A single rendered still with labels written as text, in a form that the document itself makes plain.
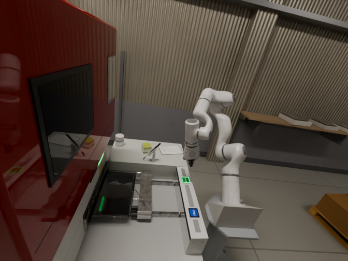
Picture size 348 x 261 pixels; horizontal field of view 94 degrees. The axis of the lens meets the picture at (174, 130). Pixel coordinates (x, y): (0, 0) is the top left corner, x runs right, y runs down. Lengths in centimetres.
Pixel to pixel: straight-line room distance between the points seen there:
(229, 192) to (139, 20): 238
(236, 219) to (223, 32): 239
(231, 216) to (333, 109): 337
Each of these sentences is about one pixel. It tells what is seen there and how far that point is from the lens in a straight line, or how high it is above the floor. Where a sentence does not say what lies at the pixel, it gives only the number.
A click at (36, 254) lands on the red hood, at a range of 52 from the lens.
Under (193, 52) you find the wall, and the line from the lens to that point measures 270.
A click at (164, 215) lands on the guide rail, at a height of 84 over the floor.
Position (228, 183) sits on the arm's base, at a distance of 121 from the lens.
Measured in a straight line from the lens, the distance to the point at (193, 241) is 99.
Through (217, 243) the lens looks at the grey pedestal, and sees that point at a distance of 146.
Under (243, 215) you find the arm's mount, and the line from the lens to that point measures 121.
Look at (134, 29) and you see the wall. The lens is 270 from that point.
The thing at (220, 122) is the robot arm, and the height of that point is 136.
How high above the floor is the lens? 176
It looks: 25 degrees down
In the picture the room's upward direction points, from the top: 12 degrees clockwise
